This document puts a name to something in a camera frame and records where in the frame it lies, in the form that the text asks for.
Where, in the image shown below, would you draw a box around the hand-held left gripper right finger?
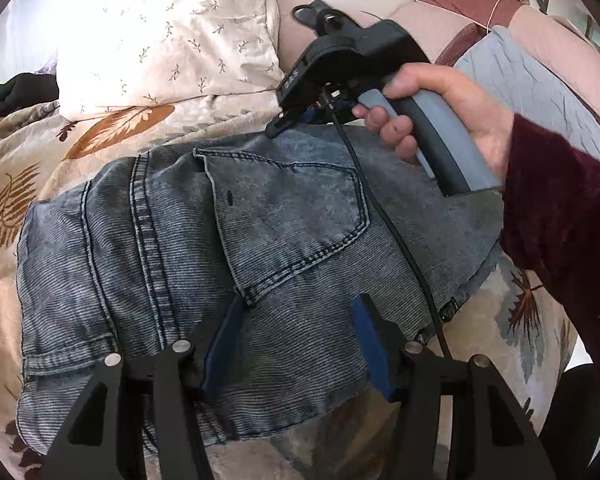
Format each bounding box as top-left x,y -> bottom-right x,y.
351,294 -> 556,480

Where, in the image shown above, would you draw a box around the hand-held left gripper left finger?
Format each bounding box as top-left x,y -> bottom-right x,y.
40,294 -> 246,480

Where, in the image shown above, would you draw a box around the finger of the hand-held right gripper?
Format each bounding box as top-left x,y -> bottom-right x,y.
265,107 -> 303,138

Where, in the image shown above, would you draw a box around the grey-blue denim pants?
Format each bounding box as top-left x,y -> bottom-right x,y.
15,122 -> 503,463

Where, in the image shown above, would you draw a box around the person's right forearm maroon sleeve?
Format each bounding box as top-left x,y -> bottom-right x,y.
500,112 -> 600,406

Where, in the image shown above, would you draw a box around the person's right hand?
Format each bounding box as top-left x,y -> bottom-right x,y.
352,62 -> 516,193

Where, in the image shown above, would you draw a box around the cream leaf print pillow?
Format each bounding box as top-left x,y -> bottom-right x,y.
55,0 -> 281,121

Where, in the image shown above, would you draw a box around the light blue-grey cloth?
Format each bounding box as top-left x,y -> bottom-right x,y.
452,25 -> 600,171

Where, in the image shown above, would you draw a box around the fluffy leaf printed blanket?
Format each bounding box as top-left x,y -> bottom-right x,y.
0,95 -> 581,480

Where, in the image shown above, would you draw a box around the black cloth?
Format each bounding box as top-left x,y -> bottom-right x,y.
0,72 -> 61,121

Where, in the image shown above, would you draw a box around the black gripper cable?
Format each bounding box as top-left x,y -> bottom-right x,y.
322,91 -> 455,361

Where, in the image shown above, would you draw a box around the cream cord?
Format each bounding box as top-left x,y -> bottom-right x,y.
485,0 -> 531,36

